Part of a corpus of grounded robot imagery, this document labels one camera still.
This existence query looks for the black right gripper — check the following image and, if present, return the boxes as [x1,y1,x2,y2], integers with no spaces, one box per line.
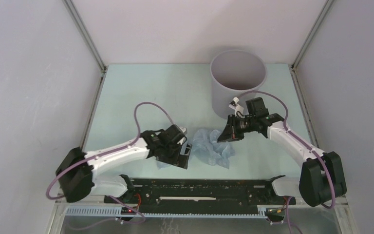
[217,114,256,142]

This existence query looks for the light blue plastic trash bag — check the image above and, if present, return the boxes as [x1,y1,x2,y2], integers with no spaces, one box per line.
[156,128,235,170]

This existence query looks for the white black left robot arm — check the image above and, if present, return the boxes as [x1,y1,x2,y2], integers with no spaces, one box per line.
[56,124,192,203]

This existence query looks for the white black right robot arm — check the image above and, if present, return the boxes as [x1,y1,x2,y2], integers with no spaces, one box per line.
[217,97,347,207]

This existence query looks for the grey plastic trash bin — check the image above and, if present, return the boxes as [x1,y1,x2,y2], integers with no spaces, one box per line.
[210,49,267,119]

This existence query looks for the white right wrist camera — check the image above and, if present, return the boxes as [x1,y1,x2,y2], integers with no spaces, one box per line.
[229,97,244,116]

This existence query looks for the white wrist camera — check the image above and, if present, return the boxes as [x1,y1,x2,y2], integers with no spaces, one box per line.
[179,127,187,135]
[229,97,244,116]

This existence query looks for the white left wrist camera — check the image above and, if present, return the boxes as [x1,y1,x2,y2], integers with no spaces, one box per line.
[179,127,187,135]

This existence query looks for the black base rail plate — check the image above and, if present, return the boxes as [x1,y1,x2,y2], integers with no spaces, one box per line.
[118,178,287,215]

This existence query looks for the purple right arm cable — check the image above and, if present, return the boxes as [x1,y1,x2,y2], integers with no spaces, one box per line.
[238,90,336,234]

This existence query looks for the white slotted cable duct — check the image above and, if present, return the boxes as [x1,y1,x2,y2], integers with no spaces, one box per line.
[65,206,274,219]

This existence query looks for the right corner aluminium post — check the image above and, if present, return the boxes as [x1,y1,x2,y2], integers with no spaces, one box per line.
[291,0,336,70]

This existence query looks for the corner aluminium post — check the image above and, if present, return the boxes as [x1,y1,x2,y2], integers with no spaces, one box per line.
[291,0,336,70]
[62,0,107,73]

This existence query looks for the left corner aluminium post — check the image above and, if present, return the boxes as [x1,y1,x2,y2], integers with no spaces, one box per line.
[62,0,107,73]

